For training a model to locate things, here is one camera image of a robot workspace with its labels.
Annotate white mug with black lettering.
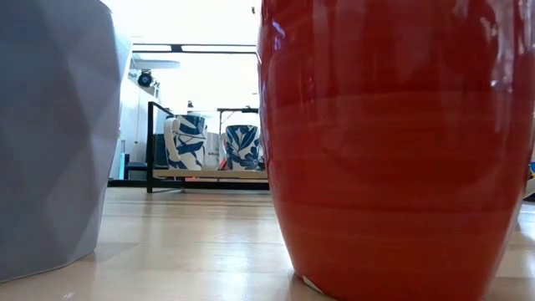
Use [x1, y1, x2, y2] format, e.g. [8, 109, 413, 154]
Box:
[204, 131, 227, 171]

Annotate lavender faceted mug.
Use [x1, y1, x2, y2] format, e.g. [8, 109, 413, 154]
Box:
[0, 0, 133, 283]

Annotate red and white mug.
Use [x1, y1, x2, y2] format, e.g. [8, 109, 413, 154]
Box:
[256, 0, 535, 301]

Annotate black frame table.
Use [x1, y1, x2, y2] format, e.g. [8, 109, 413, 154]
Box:
[216, 106, 261, 135]

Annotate wooden shelf riser black frame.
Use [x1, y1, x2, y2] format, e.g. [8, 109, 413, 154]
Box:
[145, 101, 271, 194]

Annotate black aluminium table frame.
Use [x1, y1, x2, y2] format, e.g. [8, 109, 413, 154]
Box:
[107, 178, 271, 190]

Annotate white mug blue floral print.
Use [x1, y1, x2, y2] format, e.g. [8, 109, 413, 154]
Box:
[224, 124, 261, 171]

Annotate white mug blue abstract strokes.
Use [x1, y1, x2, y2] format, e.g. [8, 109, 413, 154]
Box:
[163, 114, 208, 171]

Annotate black ceiling spotlight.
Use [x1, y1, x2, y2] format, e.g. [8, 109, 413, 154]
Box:
[136, 69, 155, 89]

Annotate long linear ceiling light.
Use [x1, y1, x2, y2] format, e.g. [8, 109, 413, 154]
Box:
[131, 43, 258, 54]

